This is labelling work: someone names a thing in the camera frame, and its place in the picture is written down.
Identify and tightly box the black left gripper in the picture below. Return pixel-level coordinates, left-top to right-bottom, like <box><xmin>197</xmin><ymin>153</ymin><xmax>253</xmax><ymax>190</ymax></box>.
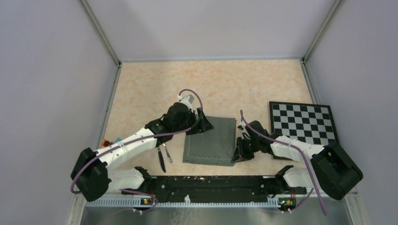
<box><xmin>173</xmin><ymin>107</ymin><xmax>214</xmax><ymax>135</ymax></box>

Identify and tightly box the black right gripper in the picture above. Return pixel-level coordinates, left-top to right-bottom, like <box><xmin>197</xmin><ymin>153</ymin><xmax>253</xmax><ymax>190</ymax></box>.
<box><xmin>232</xmin><ymin>136</ymin><xmax>260</xmax><ymax>163</ymax></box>

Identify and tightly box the grey cloth napkin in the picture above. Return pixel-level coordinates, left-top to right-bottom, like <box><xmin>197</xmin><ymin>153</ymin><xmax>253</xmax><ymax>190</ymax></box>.
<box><xmin>183</xmin><ymin>116</ymin><xmax>237</xmax><ymax>167</ymax></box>

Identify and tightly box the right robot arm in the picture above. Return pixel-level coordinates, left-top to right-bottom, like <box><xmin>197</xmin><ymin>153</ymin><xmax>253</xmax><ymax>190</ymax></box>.
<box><xmin>233</xmin><ymin>120</ymin><xmax>364</xmax><ymax>200</ymax></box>

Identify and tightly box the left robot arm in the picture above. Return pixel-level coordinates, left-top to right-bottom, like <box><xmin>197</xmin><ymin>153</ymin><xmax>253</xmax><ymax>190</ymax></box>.
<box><xmin>70</xmin><ymin>103</ymin><xmax>214</xmax><ymax>202</ymax></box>

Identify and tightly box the silver fork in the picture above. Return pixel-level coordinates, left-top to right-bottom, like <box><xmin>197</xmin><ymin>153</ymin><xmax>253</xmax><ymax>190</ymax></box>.
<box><xmin>163</xmin><ymin>143</ymin><xmax>173</xmax><ymax>164</ymax></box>

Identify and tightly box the silver table knife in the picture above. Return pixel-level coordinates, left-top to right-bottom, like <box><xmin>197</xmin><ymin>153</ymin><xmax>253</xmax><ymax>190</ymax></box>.
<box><xmin>157</xmin><ymin>146</ymin><xmax>166</xmax><ymax>173</ymax></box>

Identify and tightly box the black white checkerboard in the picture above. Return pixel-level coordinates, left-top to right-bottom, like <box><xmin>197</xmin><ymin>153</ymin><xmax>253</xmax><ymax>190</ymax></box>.
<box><xmin>269</xmin><ymin>101</ymin><xmax>340</xmax><ymax>145</ymax></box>

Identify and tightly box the colourful card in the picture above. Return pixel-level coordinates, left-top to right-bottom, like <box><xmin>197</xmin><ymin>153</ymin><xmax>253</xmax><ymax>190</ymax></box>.
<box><xmin>101</xmin><ymin>137</ymin><xmax>122</xmax><ymax>148</ymax></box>

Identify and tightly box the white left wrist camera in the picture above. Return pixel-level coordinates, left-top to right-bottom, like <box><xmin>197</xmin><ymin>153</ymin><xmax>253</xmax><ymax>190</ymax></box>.
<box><xmin>177</xmin><ymin>95</ymin><xmax>195</xmax><ymax>110</ymax></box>

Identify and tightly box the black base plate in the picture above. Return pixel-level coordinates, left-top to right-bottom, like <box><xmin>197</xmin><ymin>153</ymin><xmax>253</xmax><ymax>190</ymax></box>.
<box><xmin>121</xmin><ymin>175</ymin><xmax>307</xmax><ymax>204</ymax></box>

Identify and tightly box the aluminium frame rail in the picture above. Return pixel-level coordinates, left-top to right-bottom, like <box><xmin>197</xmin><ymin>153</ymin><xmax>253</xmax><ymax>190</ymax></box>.
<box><xmin>74</xmin><ymin>174</ymin><xmax>358</xmax><ymax>208</ymax></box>

